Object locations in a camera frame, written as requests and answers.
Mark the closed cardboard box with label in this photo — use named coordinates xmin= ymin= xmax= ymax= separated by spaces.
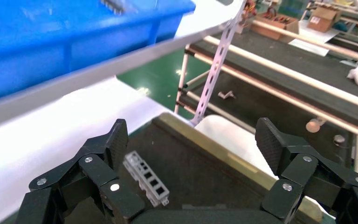
xmin=307 ymin=6 xmax=342 ymax=34

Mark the white slotted metal shelf rack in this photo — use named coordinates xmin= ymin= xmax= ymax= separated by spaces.
xmin=0 ymin=0 xmax=248 ymax=132

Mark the grey slotted metal bracket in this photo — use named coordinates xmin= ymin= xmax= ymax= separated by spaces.
xmin=100 ymin=0 xmax=126 ymax=15

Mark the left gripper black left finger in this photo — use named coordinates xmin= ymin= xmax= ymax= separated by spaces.
xmin=28 ymin=119 xmax=145 ymax=224

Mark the cardboard box with wires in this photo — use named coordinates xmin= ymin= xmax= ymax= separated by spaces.
xmin=249 ymin=6 xmax=300 ymax=44

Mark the round wooden knob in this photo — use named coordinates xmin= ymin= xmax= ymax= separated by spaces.
xmin=305 ymin=118 xmax=325 ymax=134

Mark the black container tray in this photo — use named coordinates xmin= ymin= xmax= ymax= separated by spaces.
xmin=64 ymin=112 xmax=323 ymax=224

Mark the white paper sheet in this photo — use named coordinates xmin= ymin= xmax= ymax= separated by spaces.
xmin=289 ymin=20 xmax=340 ymax=57

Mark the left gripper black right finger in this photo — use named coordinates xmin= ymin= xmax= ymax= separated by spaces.
xmin=255 ymin=117 xmax=358 ymax=224

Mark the grey perforated metal channel part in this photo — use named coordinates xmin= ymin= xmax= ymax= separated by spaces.
xmin=123 ymin=151 xmax=170 ymax=207

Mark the small grey metal clip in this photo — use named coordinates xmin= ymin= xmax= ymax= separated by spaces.
xmin=218 ymin=91 xmax=236 ymax=100

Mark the blue plastic bin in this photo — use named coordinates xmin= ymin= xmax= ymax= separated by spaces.
xmin=0 ymin=0 xmax=196 ymax=105

